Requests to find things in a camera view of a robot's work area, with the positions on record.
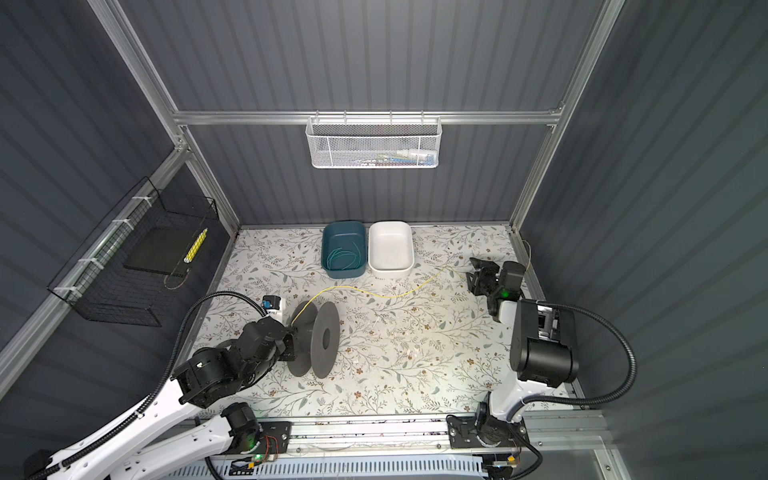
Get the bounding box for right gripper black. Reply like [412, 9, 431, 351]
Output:
[470, 257, 503, 301]

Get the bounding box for yellow cable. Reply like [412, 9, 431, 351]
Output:
[289, 239, 533, 328]

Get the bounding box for grey foam spool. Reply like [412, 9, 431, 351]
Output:
[287, 301, 341, 379]

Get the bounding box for white plastic tray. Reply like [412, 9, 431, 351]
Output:
[368, 221, 415, 279]

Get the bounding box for teal plastic tray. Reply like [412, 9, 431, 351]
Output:
[321, 221, 368, 280]

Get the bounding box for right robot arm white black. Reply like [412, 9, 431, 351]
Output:
[446, 257, 638, 449]

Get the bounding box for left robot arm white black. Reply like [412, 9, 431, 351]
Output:
[24, 290, 294, 479]

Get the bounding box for white vented cover strip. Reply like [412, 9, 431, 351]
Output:
[167, 457, 487, 480]

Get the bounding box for black flat pad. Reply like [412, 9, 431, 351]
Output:
[123, 227, 195, 276]

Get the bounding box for items in white basket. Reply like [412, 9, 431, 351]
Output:
[357, 149, 439, 167]

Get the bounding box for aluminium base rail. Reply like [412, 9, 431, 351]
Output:
[116, 410, 613, 463]

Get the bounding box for black wire wall basket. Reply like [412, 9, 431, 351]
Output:
[48, 182, 219, 327]

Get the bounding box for white wire wall basket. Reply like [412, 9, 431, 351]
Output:
[305, 119, 443, 169]

